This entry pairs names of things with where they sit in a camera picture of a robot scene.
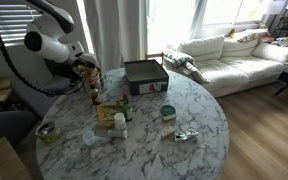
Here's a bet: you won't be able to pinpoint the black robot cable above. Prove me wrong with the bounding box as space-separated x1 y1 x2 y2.
0 8 87 98

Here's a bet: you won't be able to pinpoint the white tube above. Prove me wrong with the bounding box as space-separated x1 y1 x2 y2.
107 128 129 139

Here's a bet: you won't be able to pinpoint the grey upholstered chair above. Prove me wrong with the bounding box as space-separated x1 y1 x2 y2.
0 78 70 148

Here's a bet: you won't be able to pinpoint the green bottle red cap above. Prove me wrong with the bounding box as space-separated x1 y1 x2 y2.
121 91 134 122

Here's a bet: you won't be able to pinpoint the white pill bottle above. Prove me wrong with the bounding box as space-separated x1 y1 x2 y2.
113 112 128 132

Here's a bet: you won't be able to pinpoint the thin wooden block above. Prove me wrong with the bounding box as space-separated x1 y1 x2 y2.
97 120 115 130

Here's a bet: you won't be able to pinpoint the white window blinds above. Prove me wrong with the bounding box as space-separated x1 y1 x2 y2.
0 3 44 48

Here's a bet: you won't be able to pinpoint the yellow soft toy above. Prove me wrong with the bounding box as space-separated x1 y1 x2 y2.
226 28 238 38

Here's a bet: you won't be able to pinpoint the chunky wooden block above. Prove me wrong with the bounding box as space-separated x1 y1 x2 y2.
159 125 177 141

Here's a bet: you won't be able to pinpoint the colourful patterned pillow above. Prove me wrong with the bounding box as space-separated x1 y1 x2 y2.
236 28 270 43

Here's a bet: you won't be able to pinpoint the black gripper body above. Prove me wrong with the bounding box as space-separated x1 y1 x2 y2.
71 58 93 80

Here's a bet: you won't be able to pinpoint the grey striped blanket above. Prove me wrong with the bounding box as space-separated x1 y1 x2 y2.
164 49 210 84

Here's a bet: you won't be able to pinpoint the white curtain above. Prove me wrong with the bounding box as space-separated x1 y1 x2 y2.
83 0 149 72

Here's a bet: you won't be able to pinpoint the wooden chair back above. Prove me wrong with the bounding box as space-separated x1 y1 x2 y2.
144 52 165 67

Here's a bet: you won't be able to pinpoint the silver foil wrapper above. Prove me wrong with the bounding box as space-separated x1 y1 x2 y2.
174 128 199 142

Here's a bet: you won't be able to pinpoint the white sofa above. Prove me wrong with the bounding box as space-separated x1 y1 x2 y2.
163 29 288 99

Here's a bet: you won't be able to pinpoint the black plant stand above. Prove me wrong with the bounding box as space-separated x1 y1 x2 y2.
271 9 288 38

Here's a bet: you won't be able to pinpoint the navy blue cardboard box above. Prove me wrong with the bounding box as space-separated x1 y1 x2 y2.
123 59 170 97

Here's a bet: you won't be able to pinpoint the white lamp shade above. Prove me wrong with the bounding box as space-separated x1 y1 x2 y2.
265 0 287 16

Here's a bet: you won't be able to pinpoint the green round lid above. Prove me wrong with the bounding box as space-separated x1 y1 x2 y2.
159 104 177 117

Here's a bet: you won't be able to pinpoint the small flat wooden block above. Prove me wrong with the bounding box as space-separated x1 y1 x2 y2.
162 113 178 122

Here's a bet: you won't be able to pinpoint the white measuring scoop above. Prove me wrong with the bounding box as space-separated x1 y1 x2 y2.
82 130 109 147

